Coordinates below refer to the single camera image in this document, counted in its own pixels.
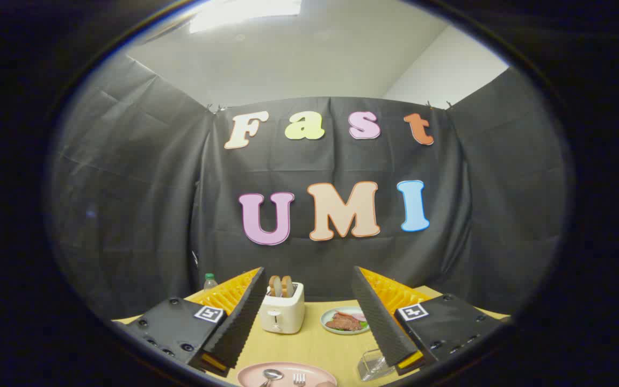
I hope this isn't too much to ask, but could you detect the white toaster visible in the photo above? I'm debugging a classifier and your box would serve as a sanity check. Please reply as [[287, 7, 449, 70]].
[[260, 282, 306, 335]]

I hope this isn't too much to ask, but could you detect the sliced meat with lettuce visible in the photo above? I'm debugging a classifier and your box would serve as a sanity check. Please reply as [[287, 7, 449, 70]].
[[326, 311, 367, 331]]

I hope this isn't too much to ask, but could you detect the pink plate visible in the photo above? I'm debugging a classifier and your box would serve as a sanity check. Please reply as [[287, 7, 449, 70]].
[[236, 362, 338, 387]]

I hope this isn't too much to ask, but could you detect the ceiling light panel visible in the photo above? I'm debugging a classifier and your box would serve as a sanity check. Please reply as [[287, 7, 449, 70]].
[[189, 0, 304, 34]]

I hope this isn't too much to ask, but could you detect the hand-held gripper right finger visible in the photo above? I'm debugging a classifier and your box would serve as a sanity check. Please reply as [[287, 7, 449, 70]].
[[351, 266, 512, 376]]

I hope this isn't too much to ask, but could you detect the clear glass container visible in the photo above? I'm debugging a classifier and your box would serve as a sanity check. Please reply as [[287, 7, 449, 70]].
[[357, 349, 396, 381]]

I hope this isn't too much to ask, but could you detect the black backdrop cloth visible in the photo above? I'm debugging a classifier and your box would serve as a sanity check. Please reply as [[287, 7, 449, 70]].
[[46, 51, 568, 323]]

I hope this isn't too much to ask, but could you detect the pale green plate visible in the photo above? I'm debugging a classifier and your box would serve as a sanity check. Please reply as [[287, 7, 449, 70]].
[[320, 306, 370, 335]]

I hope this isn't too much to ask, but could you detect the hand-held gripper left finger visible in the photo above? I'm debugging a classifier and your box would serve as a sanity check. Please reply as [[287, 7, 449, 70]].
[[112, 267, 267, 377]]

